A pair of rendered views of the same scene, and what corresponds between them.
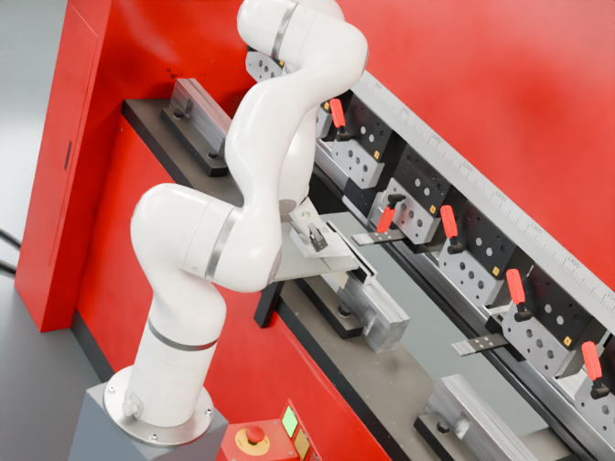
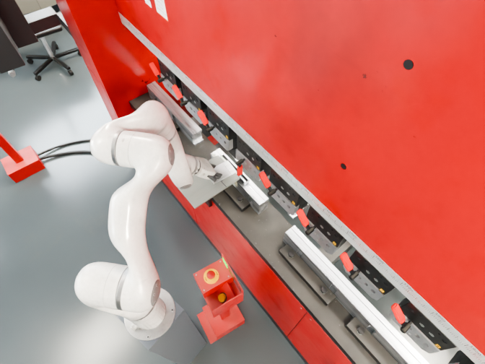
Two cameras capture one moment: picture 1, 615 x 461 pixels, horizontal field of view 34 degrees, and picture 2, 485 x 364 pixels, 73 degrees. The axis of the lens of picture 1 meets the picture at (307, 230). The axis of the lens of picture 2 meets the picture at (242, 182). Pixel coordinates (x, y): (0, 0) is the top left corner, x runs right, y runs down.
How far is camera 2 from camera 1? 107 cm
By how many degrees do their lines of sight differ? 26
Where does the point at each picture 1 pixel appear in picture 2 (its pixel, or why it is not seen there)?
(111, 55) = (111, 88)
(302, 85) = (135, 193)
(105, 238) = not seen: hidden behind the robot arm
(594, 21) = (306, 87)
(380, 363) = (260, 219)
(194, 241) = (105, 304)
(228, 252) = (123, 306)
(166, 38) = (133, 69)
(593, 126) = (321, 149)
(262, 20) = (100, 155)
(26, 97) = not seen: hidden behind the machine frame
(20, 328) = not seen: hidden behind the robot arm
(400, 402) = (271, 240)
